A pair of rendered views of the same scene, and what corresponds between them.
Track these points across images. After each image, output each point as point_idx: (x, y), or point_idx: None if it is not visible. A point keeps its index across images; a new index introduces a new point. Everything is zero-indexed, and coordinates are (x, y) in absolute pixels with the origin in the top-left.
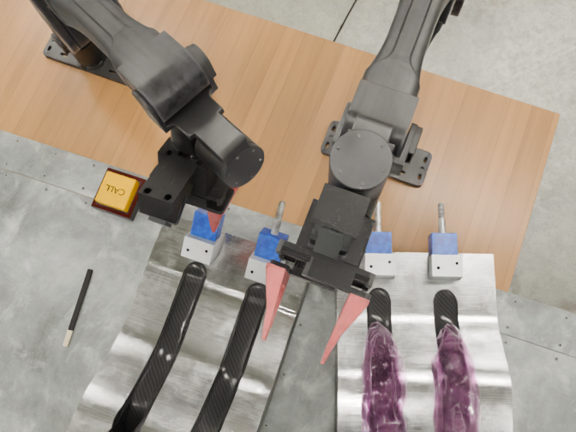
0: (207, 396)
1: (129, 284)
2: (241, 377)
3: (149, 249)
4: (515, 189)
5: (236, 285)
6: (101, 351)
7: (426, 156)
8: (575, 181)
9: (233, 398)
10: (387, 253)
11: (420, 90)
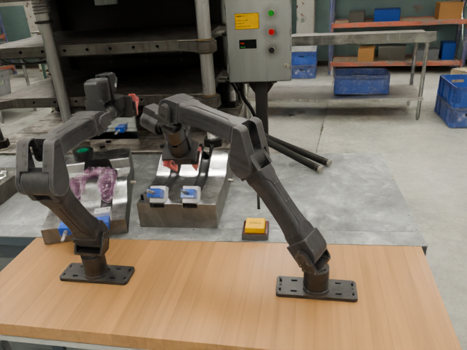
0: (180, 167)
1: (236, 208)
2: (168, 176)
3: (231, 219)
4: (9, 274)
5: (174, 192)
6: (240, 192)
7: (62, 276)
8: None
9: (170, 169)
10: (98, 217)
11: (54, 314)
